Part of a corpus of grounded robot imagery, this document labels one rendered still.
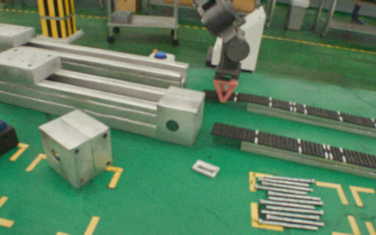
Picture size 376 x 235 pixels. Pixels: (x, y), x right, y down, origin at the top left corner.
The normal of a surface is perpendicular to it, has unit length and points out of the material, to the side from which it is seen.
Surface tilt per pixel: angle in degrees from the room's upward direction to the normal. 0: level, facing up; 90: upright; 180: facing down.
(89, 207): 0
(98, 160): 90
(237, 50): 90
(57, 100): 90
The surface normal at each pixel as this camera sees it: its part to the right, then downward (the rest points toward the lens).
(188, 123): -0.25, 0.50
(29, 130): 0.08, -0.84
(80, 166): 0.81, 0.37
